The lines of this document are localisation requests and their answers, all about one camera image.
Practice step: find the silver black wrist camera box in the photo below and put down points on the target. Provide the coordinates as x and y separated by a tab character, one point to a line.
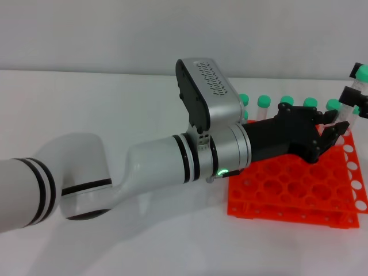
218	95

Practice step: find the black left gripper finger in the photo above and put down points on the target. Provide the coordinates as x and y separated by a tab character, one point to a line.
326	118
330	135

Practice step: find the orange test tube rack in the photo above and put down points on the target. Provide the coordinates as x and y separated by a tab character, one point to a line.
287	189

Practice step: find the metal left gripper connector plug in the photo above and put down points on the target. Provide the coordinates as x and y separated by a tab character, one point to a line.
210	180

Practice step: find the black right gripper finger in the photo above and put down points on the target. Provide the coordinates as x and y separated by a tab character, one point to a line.
349	95
355	70

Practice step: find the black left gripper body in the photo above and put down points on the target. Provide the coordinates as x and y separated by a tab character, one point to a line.
287	135

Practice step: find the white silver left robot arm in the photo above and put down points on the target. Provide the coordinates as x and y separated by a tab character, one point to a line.
155	161

